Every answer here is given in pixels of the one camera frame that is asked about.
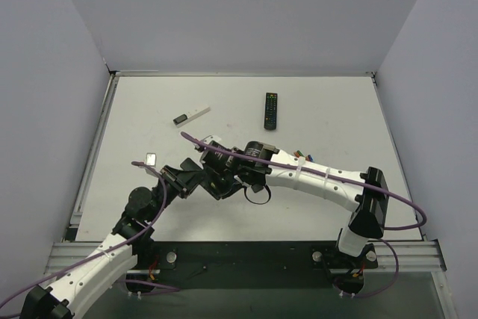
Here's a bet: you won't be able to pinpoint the black battery cover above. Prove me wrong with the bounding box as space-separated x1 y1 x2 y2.
251 184 264 193

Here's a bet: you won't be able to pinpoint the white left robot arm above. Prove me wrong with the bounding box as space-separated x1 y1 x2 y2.
19 161 205 318

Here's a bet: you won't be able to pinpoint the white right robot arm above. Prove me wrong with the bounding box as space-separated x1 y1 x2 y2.
196 136 389 258

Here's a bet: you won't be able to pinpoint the white remote with display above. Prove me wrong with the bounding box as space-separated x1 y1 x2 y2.
173 106 211 128

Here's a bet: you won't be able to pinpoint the black remote coloured buttons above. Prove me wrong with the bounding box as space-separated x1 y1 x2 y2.
264 93 278 131

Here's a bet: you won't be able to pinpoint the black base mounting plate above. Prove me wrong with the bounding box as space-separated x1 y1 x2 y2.
125 241 378 294

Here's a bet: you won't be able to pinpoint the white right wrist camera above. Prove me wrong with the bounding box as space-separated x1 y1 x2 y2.
201 134 222 145

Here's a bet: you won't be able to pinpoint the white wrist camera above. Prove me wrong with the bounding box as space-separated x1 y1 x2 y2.
201 134 222 145
143 152 159 177

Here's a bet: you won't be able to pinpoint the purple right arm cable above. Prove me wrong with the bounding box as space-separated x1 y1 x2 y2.
180 131 428 300

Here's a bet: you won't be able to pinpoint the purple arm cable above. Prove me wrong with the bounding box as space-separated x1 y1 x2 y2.
0 161 182 309
180 131 428 300

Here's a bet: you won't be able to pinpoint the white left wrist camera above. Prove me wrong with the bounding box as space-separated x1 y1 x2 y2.
143 152 159 177

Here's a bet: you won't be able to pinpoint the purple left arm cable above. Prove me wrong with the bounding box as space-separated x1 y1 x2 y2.
0 161 182 309

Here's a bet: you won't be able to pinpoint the aluminium front frame rail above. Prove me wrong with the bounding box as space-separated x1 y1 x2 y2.
44 238 448 279

